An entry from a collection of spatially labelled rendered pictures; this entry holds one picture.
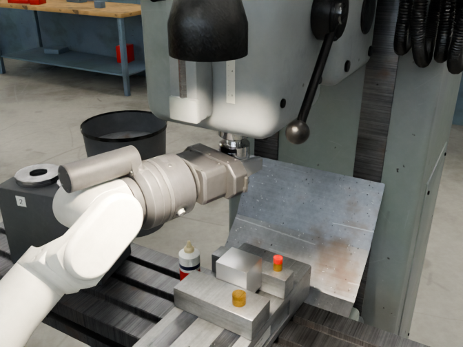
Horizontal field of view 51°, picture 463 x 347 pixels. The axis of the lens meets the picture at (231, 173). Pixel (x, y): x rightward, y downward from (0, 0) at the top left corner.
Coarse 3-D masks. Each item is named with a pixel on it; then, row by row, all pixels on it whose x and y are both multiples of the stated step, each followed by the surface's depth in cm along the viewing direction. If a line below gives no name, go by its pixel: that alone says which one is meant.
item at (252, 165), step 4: (256, 156) 74; (240, 160) 71; (244, 160) 72; (248, 160) 72; (252, 160) 72; (256, 160) 73; (260, 160) 74; (244, 164) 71; (248, 164) 72; (252, 164) 73; (256, 164) 73; (260, 164) 74; (248, 168) 72; (252, 168) 73; (256, 168) 74; (260, 168) 74; (248, 172) 73; (252, 172) 73; (248, 176) 73
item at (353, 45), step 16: (352, 0) 70; (368, 0) 75; (352, 16) 71; (368, 16) 77; (352, 32) 73; (368, 32) 81; (336, 48) 71; (352, 48) 75; (368, 48) 83; (336, 64) 72; (352, 64) 77; (336, 80) 73
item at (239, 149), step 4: (220, 140) 74; (224, 140) 74; (244, 140) 74; (248, 140) 74; (220, 144) 72; (224, 144) 72; (228, 144) 72; (240, 144) 72; (244, 144) 72; (248, 144) 72; (220, 148) 72; (224, 148) 72; (228, 148) 71; (232, 148) 71; (236, 148) 71; (240, 148) 71; (244, 148) 72; (248, 148) 72; (228, 152) 72; (232, 152) 71; (236, 152) 71; (240, 152) 72; (244, 152) 72
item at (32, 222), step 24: (24, 168) 101; (48, 168) 101; (0, 192) 96; (24, 192) 94; (48, 192) 94; (24, 216) 97; (48, 216) 94; (24, 240) 100; (48, 240) 97; (120, 264) 103
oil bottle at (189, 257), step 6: (186, 246) 93; (192, 246) 93; (180, 252) 94; (186, 252) 93; (192, 252) 93; (198, 252) 94; (180, 258) 93; (186, 258) 92; (192, 258) 92; (198, 258) 93; (180, 264) 94; (186, 264) 92; (192, 264) 93; (198, 264) 94; (180, 270) 94; (186, 270) 93; (192, 270) 93; (198, 270) 94; (180, 276) 95
